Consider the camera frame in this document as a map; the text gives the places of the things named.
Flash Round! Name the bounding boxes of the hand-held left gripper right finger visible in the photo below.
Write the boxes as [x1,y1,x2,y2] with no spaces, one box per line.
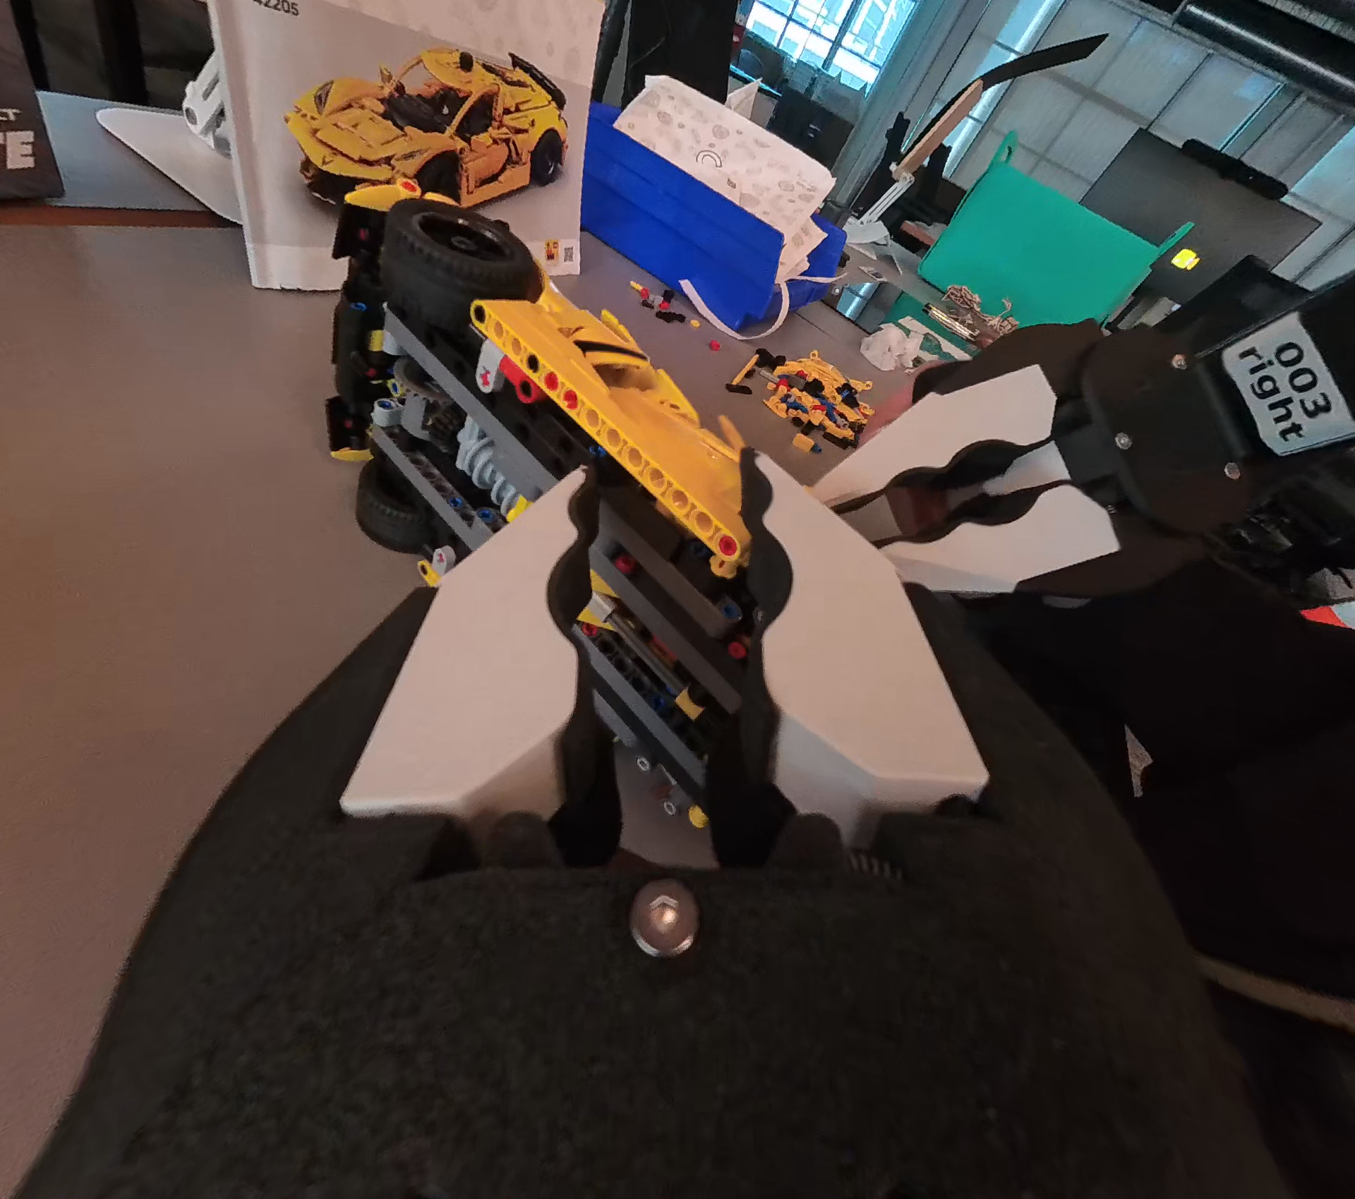
[708,450,993,866]

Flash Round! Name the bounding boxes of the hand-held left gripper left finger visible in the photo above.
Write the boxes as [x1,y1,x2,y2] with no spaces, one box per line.
[338,467,623,866]

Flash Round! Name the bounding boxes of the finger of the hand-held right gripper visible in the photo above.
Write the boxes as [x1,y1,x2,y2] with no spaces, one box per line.
[876,484,1123,594]
[813,368,1062,512]

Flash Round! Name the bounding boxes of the yellow toy brick car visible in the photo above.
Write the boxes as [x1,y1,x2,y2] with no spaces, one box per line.
[326,187,758,832]

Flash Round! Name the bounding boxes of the crumpled white paper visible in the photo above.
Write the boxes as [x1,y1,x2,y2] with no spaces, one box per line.
[859,320,924,372]

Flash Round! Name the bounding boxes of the wooden gear model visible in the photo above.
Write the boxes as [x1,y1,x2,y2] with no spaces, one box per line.
[940,281,1020,340]

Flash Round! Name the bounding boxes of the pile of small bricks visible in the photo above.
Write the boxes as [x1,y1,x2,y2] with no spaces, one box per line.
[724,350,878,455]

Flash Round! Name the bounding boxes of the teal plastic bin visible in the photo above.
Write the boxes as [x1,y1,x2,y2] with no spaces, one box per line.
[916,132,1198,329]

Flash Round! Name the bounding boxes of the white paper strip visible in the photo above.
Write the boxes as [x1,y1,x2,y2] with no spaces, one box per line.
[677,268,851,343]

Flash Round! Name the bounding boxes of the dark computer monitor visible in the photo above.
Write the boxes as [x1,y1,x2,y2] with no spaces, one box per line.
[1079,128,1326,271]

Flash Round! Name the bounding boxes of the person's black jacket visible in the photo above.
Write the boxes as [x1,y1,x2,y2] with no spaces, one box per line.
[983,574,1355,968]

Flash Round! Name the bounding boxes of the scatter of red black bricks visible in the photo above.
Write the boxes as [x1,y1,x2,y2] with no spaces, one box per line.
[626,278,724,354]

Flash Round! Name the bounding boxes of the white printed paper sheets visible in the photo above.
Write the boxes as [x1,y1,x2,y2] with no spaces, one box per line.
[611,75,839,282]

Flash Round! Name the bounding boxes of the blue plastic bin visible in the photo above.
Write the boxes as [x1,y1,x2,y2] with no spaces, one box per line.
[580,101,851,341]

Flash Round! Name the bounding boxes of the black fabric panel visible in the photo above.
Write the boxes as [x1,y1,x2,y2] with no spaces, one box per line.
[623,0,749,113]

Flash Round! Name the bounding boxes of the white metal stand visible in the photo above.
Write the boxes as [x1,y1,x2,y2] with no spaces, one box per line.
[94,48,247,223]

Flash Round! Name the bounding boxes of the white car instruction booklet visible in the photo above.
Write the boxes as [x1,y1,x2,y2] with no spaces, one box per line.
[190,0,607,292]

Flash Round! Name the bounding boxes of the dark car set box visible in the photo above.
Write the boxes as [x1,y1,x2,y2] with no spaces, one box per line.
[0,0,67,202]

